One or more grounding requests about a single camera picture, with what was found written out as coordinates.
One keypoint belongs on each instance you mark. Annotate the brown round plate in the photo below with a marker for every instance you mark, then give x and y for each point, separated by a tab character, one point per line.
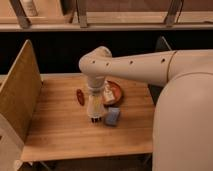
117	92

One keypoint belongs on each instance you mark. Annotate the wooden background shelf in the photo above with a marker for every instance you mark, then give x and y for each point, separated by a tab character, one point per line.
107	15

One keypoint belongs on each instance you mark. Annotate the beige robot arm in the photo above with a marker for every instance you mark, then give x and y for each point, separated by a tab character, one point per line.
183	118

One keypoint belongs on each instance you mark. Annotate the beige gripper wrist body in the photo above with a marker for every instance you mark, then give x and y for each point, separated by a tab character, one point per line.
95	84

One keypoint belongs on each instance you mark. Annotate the black white striped eraser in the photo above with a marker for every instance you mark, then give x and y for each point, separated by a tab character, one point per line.
97	119

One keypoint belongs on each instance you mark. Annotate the white ceramic cup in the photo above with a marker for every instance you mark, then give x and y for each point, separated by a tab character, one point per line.
95	108

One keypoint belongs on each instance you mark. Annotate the white bottle on plate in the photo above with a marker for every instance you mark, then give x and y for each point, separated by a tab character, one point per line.
108	94

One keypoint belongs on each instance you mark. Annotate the red brown oval object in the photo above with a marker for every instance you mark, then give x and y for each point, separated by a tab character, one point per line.
80	97

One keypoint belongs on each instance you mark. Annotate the white bottle on shelf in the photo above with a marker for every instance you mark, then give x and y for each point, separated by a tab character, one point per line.
30	7

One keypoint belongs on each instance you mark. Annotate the right dark side panel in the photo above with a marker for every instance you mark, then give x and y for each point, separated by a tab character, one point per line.
162	56

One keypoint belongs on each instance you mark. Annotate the left wooden side panel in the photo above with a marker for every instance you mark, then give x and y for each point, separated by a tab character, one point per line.
19	91

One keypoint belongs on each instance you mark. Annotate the blue sponge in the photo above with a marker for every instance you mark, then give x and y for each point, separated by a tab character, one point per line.
112	116

